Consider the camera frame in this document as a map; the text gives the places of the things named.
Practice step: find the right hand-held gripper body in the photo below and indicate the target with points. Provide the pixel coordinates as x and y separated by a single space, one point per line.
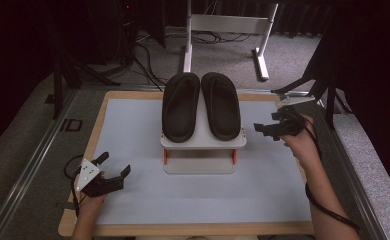
289 123

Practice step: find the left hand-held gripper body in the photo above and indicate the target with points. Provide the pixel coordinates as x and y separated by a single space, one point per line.
94 181

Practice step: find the black slipper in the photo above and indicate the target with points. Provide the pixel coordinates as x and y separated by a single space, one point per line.
221 106
180 108

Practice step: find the white two-tier shoe rack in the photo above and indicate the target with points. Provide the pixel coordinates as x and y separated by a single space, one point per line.
201 156

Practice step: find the person's left hand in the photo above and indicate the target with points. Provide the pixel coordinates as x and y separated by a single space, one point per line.
91 205

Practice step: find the person's right hand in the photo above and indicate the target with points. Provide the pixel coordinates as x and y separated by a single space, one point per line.
303 145

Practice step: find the black tripod stand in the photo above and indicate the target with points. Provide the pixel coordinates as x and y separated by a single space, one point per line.
58 83
329 100

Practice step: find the light blue mat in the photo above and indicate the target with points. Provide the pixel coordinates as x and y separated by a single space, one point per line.
183 196

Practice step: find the wooden board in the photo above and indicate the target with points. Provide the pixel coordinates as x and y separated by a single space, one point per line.
183 230

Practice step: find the black equipment case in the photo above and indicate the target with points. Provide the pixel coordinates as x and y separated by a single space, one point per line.
128 30

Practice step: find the metal rail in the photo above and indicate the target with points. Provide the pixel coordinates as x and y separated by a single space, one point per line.
359 193
26 170

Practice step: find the white desk frame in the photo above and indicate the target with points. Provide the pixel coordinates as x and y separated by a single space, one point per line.
229 23

